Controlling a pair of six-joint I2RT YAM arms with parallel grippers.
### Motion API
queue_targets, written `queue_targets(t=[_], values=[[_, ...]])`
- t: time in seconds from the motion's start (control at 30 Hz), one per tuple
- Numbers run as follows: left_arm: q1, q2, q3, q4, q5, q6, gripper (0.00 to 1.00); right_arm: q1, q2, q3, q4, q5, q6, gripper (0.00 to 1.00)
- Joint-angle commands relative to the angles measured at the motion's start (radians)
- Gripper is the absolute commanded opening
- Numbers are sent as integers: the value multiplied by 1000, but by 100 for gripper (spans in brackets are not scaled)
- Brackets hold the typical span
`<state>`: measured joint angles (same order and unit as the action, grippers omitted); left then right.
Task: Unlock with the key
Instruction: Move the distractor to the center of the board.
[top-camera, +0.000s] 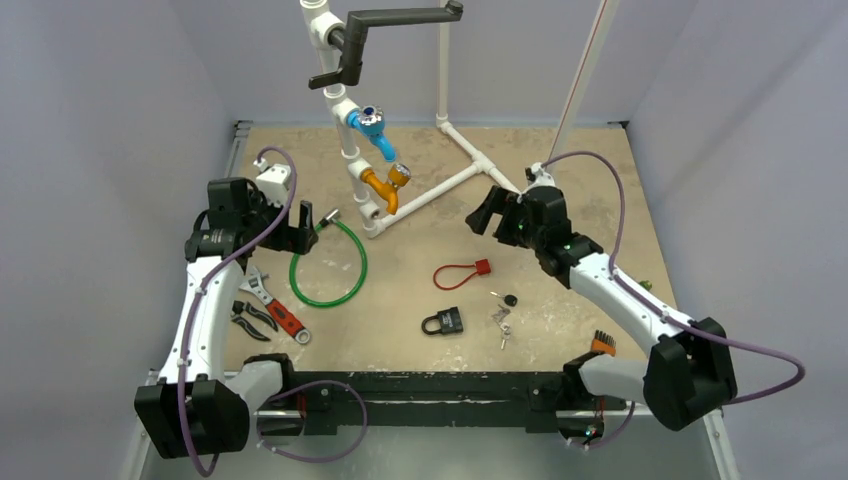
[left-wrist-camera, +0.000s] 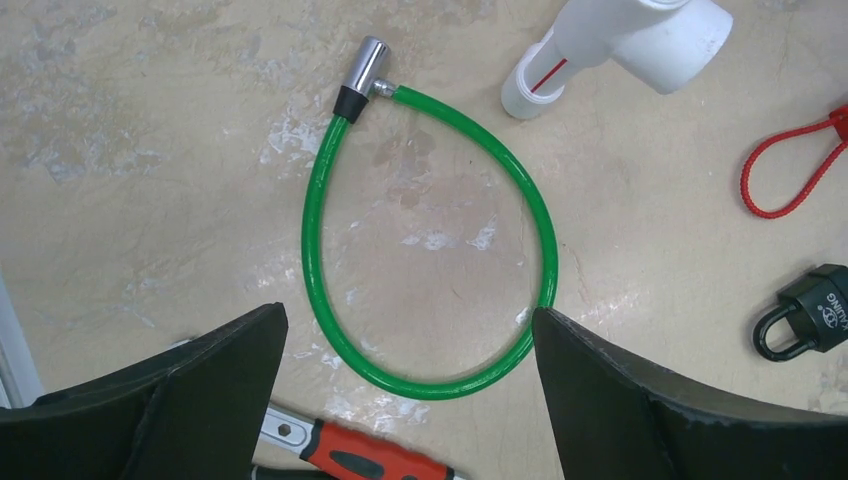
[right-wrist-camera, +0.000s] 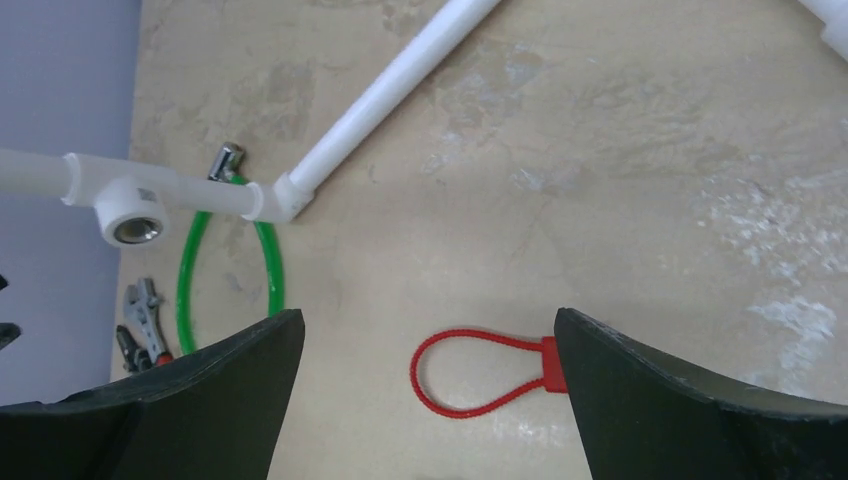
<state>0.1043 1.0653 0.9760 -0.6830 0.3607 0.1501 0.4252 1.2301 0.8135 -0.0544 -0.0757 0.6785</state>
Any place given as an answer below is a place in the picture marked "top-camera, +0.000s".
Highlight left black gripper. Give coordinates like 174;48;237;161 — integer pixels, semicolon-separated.
242;190;316;255

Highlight black-headed key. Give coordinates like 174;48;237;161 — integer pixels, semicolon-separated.
491;291;518;307

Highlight black padlock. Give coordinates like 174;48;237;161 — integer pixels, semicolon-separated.
421;306;465;336

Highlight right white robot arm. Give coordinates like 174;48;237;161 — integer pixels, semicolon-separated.
465;186;738;431

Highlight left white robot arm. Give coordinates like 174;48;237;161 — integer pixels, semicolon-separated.
134;177;317;459

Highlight silver key bunch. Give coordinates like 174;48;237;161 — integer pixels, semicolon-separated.
491;305;512;350

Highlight orange hex key set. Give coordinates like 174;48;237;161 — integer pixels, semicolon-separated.
590;330;617;356

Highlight orange tap valve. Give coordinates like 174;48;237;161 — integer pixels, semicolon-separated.
360;163;412;215

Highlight black pliers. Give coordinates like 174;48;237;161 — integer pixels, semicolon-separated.
230;300;280;343

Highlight blue tap valve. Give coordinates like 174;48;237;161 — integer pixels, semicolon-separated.
345;105;397;162

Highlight white pole with red stripe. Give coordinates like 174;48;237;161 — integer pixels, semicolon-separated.
548;0;620;157

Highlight green cable lock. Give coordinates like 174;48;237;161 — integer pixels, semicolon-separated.
288;208;369;309

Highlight red cable lock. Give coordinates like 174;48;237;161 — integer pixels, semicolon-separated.
433;258;492;291

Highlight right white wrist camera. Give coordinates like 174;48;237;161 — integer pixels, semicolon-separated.
522;162;556;194

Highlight red handled adjustable wrench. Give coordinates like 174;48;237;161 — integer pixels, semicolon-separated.
239;265;311;345

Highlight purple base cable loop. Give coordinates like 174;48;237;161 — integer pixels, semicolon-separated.
255;380;369;464

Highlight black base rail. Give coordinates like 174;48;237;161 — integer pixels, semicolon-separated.
257;371;626;435

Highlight black crank handle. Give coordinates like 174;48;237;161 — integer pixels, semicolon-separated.
307;0;465;91

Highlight white PVC pipe frame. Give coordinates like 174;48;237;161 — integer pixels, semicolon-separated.
300;1;515;238

